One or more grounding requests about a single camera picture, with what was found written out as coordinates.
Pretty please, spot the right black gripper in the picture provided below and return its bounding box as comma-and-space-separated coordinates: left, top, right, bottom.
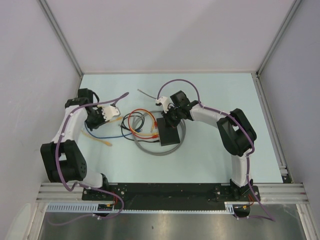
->
161, 106, 182, 130

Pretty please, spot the black network switch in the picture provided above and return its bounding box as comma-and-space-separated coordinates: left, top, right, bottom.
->
156, 117, 180, 147

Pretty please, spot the blue ethernet cable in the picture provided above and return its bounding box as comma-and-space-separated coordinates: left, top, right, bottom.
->
84, 124, 144, 140

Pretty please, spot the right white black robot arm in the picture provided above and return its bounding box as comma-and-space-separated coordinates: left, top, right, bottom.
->
155, 90, 257, 201

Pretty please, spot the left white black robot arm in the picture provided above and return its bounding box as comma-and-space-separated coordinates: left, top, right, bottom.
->
40, 88, 111, 200

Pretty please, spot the grey coiled ethernet cable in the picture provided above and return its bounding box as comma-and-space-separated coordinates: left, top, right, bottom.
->
133, 87, 187, 156

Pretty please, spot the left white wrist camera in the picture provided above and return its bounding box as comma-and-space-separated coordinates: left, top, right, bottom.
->
98, 105, 121, 123

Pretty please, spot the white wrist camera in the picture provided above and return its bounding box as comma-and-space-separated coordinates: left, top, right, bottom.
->
155, 96, 171, 113
98, 105, 121, 123

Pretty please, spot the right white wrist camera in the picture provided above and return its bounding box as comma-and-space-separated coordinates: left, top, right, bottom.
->
155, 96, 171, 113

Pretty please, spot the orange ethernet cable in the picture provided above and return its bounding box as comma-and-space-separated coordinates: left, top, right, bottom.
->
129, 113, 155, 133

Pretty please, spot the black power cable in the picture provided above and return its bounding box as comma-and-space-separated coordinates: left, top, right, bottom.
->
120, 111, 161, 143

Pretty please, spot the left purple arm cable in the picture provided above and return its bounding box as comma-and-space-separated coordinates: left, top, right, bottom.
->
46, 91, 130, 226

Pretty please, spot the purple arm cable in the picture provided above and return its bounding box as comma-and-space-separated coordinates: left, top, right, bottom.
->
157, 78, 276, 221
46, 91, 130, 226

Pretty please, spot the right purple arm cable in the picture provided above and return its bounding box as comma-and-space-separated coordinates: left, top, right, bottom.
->
157, 78, 276, 221

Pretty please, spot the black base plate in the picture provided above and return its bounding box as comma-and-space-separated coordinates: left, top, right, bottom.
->
81, 182, 261, 211

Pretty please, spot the aluminium front rail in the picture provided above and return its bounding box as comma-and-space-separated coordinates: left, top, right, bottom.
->
36, 183, 309, 204

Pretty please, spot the grey slotted cable duct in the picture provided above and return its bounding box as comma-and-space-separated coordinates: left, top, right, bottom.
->
46, 202, 234, 215

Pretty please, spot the left aluminium corner post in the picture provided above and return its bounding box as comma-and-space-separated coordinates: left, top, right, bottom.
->
37, 0, 84, 79

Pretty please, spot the aluminium corner post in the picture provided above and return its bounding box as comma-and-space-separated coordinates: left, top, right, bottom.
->
255, 0, 304, 77
37, 0, 84, 79

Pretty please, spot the right aluminium side rail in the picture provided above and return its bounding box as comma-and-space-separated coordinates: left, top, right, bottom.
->
251, 72, 293, 184

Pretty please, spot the right aluminium corner post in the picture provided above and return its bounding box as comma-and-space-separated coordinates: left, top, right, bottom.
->
255, 0, 304, 77

